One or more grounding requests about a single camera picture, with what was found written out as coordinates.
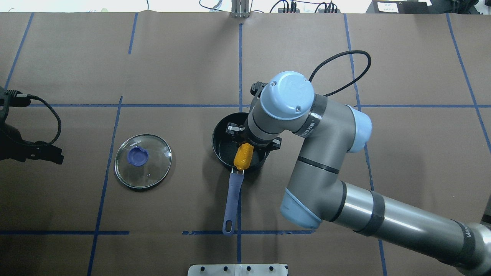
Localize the glass lid with purple knob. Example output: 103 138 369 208
114 133 173 191

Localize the black pot with purple handle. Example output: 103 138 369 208
212 112 269 236

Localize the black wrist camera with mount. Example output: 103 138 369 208
0 86 32 117

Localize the black power strip with plugs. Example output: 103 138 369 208
270 0 341 14

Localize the yellow corn cob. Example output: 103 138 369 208
234 143 254 171

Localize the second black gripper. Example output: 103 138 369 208
226 123 282 150

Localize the second grey blue robot arm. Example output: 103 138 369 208
1 77 490 276

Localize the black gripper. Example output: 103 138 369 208
0 124 64 165

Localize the black box with white label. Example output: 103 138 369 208
365 0 431 14

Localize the black camera cable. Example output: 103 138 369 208
29 95 62 146
308 50 372 97

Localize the white mounting plate with bolts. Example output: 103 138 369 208
187 263 289 276

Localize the aluminium frame post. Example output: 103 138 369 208
230 0 250 18

